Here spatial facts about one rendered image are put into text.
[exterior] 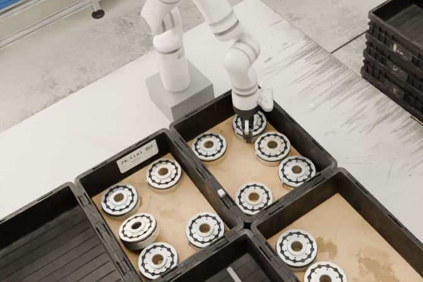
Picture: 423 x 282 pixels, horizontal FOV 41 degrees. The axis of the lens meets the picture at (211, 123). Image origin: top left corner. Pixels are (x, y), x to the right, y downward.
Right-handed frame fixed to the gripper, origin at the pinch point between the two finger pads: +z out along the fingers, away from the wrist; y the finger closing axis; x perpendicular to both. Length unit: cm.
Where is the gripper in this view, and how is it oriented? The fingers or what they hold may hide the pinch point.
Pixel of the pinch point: (248, 131)
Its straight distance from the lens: 166.4
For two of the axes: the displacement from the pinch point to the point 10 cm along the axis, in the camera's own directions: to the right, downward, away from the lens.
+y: -0.7, 7.8, -6.3
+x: 9.9, -0.2, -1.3
